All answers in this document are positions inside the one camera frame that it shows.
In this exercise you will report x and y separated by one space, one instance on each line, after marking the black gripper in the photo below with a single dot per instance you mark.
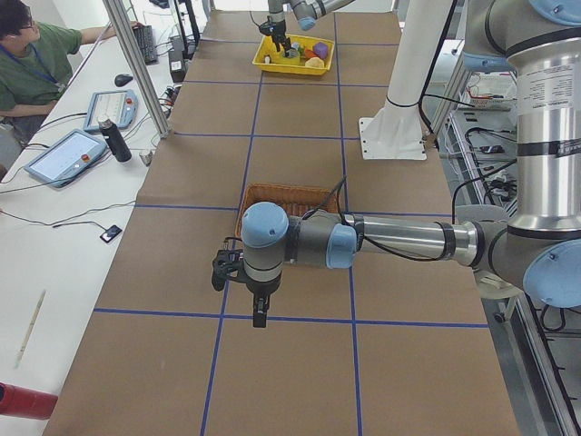
261 289
275 24

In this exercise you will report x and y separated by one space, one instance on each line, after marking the yellow tape roll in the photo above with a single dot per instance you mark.
290 57

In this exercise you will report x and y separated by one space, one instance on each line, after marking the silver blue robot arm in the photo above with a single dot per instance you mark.
536 250
306 13

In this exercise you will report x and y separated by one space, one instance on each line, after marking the yellow plastic basket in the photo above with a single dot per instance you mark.
298 42

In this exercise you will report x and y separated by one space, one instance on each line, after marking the brown wicker basket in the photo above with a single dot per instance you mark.
295 200

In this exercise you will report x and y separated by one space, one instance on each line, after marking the toy carrot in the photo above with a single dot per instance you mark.
309 53

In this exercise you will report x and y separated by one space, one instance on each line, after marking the toy croissant bread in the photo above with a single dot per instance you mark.
315 63

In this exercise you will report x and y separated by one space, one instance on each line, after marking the purple foam block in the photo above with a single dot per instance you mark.
321 50

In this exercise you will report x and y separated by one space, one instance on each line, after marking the black keyboard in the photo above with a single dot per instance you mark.
145 41

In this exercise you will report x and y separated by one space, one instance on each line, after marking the black computer mouse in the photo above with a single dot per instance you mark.
122 80

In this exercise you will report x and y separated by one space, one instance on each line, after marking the small black phone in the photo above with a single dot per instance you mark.
111 233

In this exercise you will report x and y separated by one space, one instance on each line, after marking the upper teach pendant tablet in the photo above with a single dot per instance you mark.
118 106

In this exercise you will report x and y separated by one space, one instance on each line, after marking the teach pendant tablet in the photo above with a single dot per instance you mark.
118 106
65 160

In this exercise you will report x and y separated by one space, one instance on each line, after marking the black water bottle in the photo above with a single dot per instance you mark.
112 135

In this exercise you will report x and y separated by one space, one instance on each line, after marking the wooden paint brush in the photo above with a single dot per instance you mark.
30 328

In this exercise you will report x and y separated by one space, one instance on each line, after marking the lower teach pendant tablet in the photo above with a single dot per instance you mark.
65 160

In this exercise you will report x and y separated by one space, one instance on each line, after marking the seated person green shirt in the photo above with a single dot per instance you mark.
35 69

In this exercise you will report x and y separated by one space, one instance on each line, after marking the red cylinder bottle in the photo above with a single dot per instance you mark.
17 401

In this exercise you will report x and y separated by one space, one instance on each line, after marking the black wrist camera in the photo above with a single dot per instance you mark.
266 28
227 265

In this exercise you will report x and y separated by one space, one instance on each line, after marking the aluminium frame post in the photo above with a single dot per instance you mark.
124 31

